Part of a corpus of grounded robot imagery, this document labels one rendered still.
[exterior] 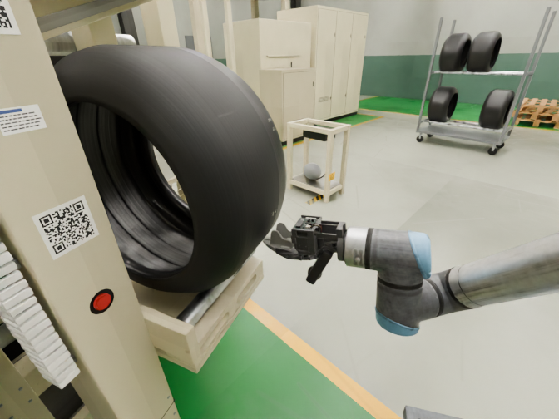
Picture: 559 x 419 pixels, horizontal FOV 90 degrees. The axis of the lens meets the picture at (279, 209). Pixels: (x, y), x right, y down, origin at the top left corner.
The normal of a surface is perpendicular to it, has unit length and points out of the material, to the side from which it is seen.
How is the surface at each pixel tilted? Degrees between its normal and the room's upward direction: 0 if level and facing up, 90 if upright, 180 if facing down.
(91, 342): 90
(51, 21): 90
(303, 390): 0
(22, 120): 90
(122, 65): 45
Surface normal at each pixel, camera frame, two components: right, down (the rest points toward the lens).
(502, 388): -0.02, -0.88
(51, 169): 0.92, 0.18
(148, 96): 0.11, -0.16
